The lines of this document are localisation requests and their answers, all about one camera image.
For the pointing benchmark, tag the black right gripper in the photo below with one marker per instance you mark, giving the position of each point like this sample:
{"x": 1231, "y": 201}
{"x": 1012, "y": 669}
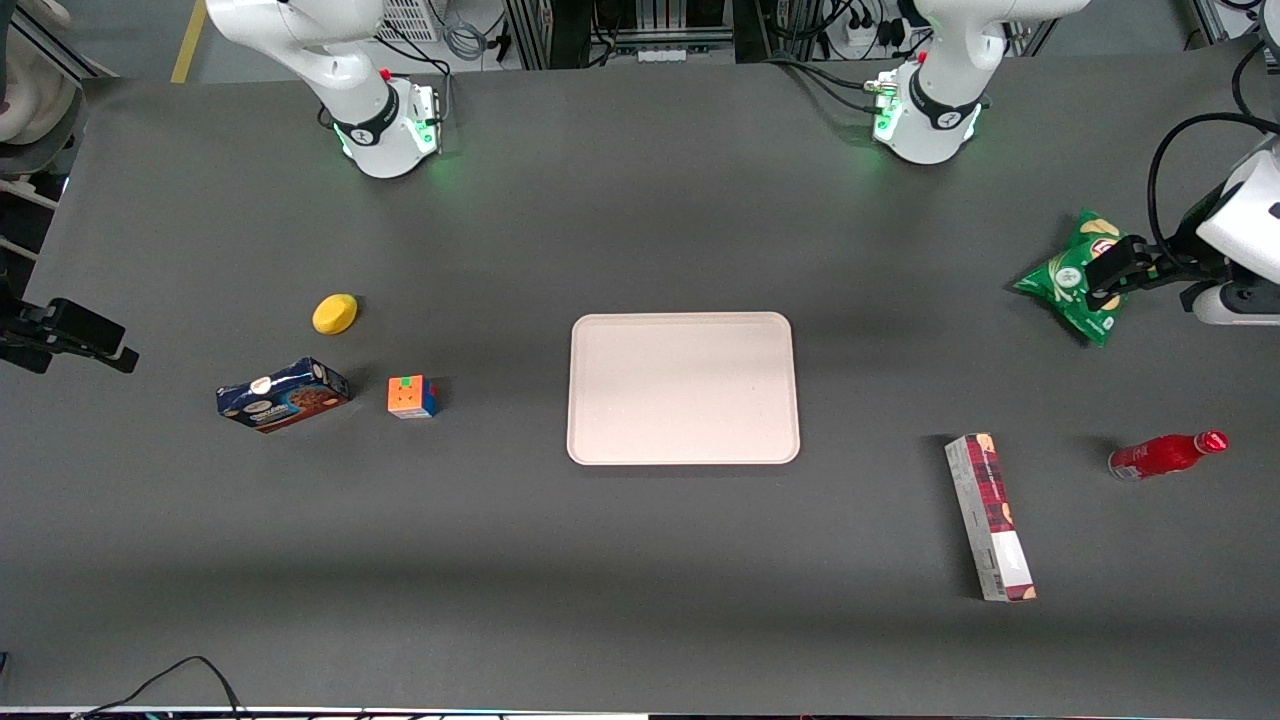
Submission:
{"x": 20, "y": 331}

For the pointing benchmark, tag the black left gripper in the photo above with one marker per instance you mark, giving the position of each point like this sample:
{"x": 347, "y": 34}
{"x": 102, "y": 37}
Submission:
{"x": 1179, "y": 264}

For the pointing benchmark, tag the long red cookie box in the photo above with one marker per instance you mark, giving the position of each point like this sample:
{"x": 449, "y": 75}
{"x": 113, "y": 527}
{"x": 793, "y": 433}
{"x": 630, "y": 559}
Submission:
{"x": 990, "y": 520}

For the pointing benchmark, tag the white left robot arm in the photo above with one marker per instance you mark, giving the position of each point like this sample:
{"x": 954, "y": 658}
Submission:
{"x": 930, "y": 120}

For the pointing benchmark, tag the blue cookie box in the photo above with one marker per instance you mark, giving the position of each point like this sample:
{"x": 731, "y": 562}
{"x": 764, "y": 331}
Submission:
{"x": 285, "y": 397}

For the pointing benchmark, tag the beige plastic tray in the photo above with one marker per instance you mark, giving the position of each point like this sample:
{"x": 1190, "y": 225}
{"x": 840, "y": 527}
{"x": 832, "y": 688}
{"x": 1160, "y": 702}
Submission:
{"x": 670, "y": 390}

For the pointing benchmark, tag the green chips bag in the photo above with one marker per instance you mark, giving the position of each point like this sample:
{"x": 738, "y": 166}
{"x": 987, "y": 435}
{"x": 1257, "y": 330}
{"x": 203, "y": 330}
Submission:
{"x": 1060, "y": 285}

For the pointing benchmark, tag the red soda bottle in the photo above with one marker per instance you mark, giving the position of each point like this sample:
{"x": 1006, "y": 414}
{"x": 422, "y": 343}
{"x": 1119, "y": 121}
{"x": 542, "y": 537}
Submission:
{"x": 1160, "y": 455}

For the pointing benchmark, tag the yellow lemon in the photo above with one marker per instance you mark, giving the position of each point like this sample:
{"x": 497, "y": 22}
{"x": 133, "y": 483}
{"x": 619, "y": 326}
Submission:
{"x": 335, "y": 314}

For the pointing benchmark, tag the colourful puzzle cube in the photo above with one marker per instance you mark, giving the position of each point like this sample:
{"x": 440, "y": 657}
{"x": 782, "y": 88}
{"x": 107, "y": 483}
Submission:
{"x": 410, "y": 397}

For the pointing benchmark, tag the white plastic crate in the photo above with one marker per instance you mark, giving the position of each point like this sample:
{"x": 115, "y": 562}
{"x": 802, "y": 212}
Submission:
{"x": 408, "y": 18}

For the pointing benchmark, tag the white power strip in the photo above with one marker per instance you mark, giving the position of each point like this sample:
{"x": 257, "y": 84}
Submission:
{"x": 662, "y": 54}

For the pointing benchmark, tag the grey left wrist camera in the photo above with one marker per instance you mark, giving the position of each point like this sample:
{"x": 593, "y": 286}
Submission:
{"x": 1240, "y": 305}

